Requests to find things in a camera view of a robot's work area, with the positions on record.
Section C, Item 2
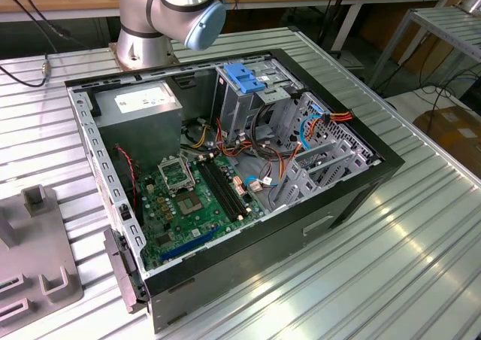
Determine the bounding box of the orange red power wire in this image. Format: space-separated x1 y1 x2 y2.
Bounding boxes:
279 108 355 185

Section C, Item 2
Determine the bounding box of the metal disk bay cage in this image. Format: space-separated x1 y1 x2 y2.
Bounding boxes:
269 91 381 210

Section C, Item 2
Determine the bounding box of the black RAM slot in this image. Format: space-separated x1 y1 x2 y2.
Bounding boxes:
201 160 242 221
211 157 251 216
196 161 237 223
207 159 247 218

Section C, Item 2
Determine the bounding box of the metal optical drive cage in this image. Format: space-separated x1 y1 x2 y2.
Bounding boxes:
210 56 304 147

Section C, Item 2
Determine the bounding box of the CPU socket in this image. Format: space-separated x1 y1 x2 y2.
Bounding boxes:
174 191 206 219

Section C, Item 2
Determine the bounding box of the green motherboard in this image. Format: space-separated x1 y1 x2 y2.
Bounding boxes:
134 152 272 272

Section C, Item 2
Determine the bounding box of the blue plastic drive latch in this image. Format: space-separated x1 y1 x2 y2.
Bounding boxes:
222 62 267 95

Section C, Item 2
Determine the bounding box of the black open PC case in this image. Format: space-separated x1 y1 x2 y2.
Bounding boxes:
63 47 406 335

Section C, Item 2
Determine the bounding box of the long blue expansion slot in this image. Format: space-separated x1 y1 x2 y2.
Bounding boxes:
160 225 222 263

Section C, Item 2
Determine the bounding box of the grey power supply unit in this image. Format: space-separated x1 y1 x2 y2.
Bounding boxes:
91 79 185 172

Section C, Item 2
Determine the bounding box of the black case fan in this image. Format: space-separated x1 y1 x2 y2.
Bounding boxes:
111 143 144 226

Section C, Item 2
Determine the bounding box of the grey card retention latch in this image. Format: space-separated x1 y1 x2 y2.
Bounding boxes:
103 228 151 314

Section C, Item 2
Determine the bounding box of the brown cardboard box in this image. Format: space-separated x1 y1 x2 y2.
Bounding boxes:
413 105 481 175
404 35 465 78

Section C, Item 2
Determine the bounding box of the grey parts rack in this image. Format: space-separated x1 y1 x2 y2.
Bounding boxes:
0 184 84 333

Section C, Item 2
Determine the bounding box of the red orange wire bundle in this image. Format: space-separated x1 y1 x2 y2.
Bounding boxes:
216 117 266 159

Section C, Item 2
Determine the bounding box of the black cable bundle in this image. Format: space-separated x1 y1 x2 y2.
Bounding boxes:
250 101 289 159

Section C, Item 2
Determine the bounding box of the yellow black wire bundle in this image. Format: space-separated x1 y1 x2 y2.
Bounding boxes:
182 121 213 150

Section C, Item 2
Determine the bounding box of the metal socket cover frame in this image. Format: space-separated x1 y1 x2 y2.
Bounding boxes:
156 154 195 197

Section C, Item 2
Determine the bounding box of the blue data wire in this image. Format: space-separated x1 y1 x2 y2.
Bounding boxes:
243 105 330 191

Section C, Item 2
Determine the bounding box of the red black fan wire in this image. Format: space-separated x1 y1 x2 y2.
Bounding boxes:
114 144 140 208

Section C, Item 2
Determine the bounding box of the square brown base plate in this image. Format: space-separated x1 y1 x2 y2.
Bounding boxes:
108 41 180 73

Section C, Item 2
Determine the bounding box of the black cable silver connector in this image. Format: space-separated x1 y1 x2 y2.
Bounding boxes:
0 52 52 89

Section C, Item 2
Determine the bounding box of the plain black cable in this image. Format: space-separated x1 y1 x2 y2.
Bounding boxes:
0 0 93 51

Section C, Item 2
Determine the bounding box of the metal slat table white frame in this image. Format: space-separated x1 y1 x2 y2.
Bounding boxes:
370 7 481 89

